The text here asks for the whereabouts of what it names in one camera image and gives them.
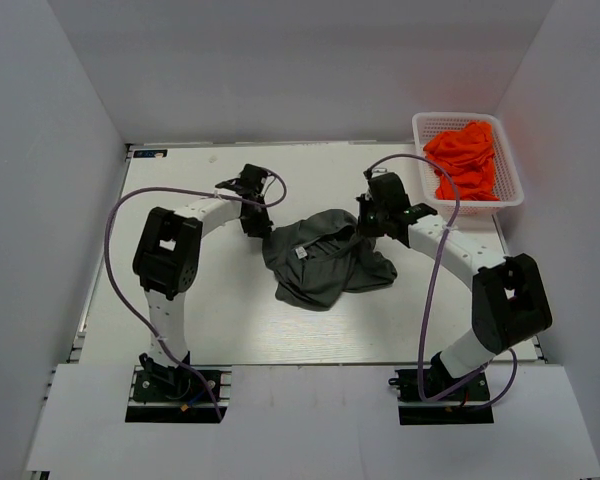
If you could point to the blue label sticker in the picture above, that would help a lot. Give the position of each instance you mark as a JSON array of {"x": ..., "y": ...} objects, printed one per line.
[{"x": 150, "y": 153}]

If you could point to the orange t shirt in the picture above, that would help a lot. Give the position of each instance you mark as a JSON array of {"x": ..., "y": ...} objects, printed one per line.
[{"x": 467, "y": 155}]

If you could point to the dark grey t shirt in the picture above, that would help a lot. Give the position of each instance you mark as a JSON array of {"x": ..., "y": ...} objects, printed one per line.
[{"x": 317, "y": 259}]

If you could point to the white plastic basket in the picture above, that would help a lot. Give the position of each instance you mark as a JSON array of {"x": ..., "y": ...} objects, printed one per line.
[{"x": 507, "y": 183}]

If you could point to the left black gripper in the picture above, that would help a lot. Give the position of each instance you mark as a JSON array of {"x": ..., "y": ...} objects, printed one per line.
[{"x": 256, "y": 223}]

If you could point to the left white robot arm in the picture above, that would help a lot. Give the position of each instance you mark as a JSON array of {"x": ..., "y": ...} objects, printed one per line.
[{"x": 167, "y": 258}]

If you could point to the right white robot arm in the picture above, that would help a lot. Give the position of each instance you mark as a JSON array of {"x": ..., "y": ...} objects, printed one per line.
[{"x": 508, "y": 300}]

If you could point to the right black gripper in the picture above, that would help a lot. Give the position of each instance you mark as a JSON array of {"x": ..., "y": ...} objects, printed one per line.
[{"x": 368, "y": 223}]

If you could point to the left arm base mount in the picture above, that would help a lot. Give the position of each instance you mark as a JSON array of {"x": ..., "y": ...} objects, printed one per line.
[{"x": 153, "y": 402}]

